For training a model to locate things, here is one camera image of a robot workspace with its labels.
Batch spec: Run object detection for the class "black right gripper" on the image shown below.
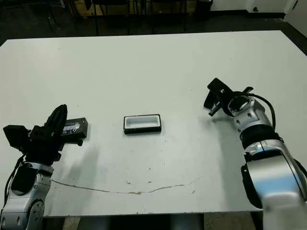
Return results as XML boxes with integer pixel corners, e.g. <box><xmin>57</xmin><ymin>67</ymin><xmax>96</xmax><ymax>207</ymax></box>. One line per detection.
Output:
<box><xmin>203</xmin><ymin>87</ymin><xmax>237</xmax><ymax>117</ymax></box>

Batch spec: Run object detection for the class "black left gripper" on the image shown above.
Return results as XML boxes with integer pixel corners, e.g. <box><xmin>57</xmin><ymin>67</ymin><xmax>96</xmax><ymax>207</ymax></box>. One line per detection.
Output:
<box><xmin>22</xmin><ymin>104</ymin><xmax>84</xmax><ymax>166</ymax></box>

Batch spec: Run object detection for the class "black box lid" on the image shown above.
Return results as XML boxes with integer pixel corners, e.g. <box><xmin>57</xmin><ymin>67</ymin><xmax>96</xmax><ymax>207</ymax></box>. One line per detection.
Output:
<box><xmin>61</xmin><ymin>117</ymin><xmax>89</xmax><ymax>140</ymax></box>

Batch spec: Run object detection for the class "black box with white insert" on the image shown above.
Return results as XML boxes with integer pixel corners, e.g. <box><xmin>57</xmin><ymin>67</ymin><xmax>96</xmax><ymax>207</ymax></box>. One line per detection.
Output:
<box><xmin>123</xmin><ymin>114</ymin><xmax>163</xmax><ymax>135</ymax></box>

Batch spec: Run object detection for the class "black trash bin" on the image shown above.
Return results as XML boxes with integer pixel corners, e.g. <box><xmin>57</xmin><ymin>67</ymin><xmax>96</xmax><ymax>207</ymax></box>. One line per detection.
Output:
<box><xmin>196</xmin><ymin>0</ymin><xmax>213</xmax><ymax>19</ymax></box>

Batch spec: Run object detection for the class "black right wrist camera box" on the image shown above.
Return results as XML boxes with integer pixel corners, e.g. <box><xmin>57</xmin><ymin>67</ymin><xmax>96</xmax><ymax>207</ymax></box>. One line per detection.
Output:
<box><xmin>207</xmin><ymin>77</ymin><xmax>228</xmax><ymax>94</ymax></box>

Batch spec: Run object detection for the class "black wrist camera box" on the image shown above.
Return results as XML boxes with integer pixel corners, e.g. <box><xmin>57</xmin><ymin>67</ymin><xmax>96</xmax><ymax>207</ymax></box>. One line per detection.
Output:
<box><xmin>207</xmin><ymin>77</ymin><xmax>228</xmax><ymax>94</ymax></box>
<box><xmin>2</xmin><ymin>124</ymin><xmax>32</xmax><ymax>152</ymax></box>

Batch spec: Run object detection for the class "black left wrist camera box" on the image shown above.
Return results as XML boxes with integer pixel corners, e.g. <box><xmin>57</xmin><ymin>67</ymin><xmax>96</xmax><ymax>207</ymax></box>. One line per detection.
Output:
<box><xmin>2</xmin><ymin>124</ymin><xmax>32</xmax><ymax>152</ymax></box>

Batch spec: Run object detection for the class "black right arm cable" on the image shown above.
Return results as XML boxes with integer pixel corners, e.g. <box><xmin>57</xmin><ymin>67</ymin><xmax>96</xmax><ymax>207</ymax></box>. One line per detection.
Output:
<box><xmin>243</xmin><ymin>86</ymin><xmax>276</xmax><ymax>131</ymax></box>

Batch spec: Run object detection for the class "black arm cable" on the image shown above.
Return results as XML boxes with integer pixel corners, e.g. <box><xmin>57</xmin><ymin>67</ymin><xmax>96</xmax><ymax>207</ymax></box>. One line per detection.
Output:
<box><xmin>3</xmin><ymin>153</ymin><xmax>27</xmax><ymax>209</ymax></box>
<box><xmin>243</xmin><ymin>86</ymin><xmax>276</xmax><ymax>131</ymax></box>

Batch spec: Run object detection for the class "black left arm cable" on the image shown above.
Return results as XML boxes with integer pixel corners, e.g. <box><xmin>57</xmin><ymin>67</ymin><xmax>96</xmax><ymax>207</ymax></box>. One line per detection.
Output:
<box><xmin>3</xmin><ymin>153</ymin><xmax>27</xmax><ymax>209</ymax></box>

